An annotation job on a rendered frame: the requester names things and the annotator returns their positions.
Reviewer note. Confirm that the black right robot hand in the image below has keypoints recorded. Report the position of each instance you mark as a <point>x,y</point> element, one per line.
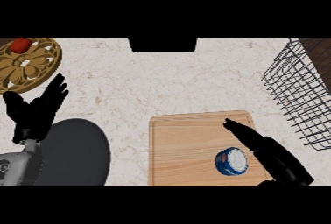
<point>271,153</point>

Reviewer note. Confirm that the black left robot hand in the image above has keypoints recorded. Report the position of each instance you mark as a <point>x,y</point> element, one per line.
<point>36,112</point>

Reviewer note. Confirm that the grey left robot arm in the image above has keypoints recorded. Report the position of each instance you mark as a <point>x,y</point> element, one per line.
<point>17,169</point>

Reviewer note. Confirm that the blue can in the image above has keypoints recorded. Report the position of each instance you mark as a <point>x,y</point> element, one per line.
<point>231,161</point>

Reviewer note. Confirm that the wooden cutting board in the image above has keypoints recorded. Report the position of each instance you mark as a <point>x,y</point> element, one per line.
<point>188,148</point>

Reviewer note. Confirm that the dark grey round plate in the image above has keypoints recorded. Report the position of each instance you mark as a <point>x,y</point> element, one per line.
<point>76,153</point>

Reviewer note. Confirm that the ornate brown round trivet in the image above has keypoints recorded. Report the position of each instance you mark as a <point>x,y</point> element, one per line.
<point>26,62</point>

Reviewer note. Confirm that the red pepper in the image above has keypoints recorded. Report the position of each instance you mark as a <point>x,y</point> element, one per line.
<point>21,45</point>

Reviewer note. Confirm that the dark brown wooden surface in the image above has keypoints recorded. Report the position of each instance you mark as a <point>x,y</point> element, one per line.
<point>318,58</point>

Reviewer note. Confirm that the black appliance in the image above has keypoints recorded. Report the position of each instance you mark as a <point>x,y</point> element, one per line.
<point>163,44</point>

